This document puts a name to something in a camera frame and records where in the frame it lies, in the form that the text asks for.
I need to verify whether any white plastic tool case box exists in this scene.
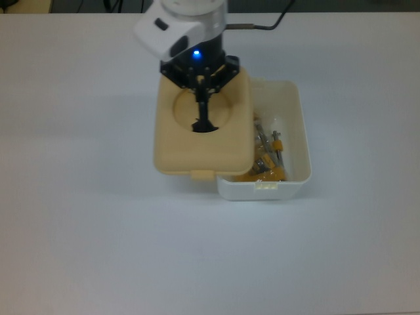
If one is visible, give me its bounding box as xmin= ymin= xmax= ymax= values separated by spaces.
xmin=216 ymin=77 xmax=312 ymax=201

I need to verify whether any tan tool case lid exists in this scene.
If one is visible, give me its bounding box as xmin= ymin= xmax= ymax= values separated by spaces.
xmin=153 ymin=65 xmax=255 ymax=181

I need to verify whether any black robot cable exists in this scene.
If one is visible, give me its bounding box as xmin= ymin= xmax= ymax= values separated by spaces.
xmin=225 ymin=0 xmax=295 ymax=31

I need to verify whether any small dark metal tool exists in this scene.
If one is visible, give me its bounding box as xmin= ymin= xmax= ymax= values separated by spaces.
xmin=271 ymin=130 xmax=287 ymax=174

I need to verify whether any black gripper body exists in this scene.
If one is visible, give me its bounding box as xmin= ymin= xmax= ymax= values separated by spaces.
xmin=159 ymin=32 xmax=241 ymax=89

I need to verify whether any clear bag of yellow tools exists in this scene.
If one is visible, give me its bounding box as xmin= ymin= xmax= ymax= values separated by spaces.
xmin=234 ymin=111 xmax=290 ymax=183

